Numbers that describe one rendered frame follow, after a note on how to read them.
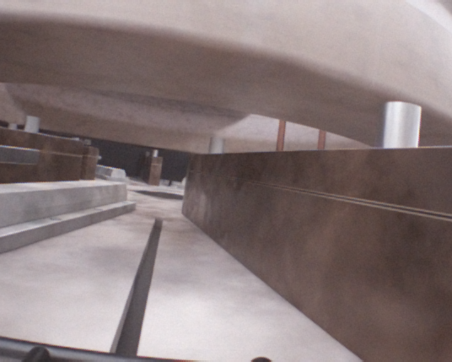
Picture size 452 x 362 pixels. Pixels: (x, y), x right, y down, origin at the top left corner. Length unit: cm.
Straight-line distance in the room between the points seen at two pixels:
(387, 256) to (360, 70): 43
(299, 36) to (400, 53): 30
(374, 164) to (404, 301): 24
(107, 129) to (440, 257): 479
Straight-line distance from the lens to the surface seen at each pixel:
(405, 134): 65
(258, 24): 70
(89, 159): 386
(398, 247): 56
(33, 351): 49
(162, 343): 59
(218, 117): 516
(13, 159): 116
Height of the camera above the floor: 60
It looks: 1 degrees down
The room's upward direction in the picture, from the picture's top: 8 degrees clockwise
